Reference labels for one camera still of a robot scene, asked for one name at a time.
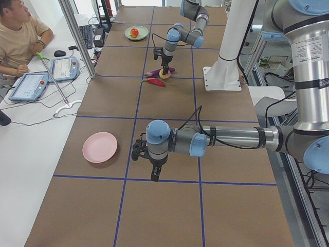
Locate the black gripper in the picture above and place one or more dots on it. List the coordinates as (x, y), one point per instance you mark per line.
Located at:
(166, 59)
(156, 163)

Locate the yellow pink peach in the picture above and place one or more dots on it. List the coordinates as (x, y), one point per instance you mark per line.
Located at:
(164, 75)

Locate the red yellow pomegranate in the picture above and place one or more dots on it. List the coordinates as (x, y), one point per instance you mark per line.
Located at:
(134, 32)

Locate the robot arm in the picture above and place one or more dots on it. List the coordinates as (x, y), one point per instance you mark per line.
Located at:
(194, 11)
(305, 25)

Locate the purple eggplant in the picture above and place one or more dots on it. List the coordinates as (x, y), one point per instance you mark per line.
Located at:
(155, 72)

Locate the red chili pepper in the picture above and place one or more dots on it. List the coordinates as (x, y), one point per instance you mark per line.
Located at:
(153, 81)

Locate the green plate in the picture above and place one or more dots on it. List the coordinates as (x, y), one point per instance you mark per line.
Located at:
(143, 33)

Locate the pink plate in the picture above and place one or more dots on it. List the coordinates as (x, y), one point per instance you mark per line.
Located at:
(99, 147)

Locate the black keyboard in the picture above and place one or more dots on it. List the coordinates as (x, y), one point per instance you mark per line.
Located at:
(86, 32)

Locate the white chair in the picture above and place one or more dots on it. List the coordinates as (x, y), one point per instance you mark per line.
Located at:
(264, 96)

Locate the far blue teach pendant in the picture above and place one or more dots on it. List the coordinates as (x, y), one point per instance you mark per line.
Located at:
(64, 68)

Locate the blue teach pendant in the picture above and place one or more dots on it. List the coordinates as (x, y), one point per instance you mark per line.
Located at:
(30, 87)
(64, 68)

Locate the black computer mouse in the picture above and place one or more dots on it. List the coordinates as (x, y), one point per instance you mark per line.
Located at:
(59, 53)

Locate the metal reacher stick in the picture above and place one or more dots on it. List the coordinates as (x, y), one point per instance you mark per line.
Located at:
(43, 60)

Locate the near blue teach pendant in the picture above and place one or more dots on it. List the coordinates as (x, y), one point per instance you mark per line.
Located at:
(30, 87)

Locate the seated person beige shirt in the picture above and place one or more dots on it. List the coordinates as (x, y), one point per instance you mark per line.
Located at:
(22, 37)

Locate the white camera stand column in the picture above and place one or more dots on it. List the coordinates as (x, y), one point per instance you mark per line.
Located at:
(224, 75)

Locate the aluminium frame post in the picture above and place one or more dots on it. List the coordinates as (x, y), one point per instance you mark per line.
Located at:
(74, 29)

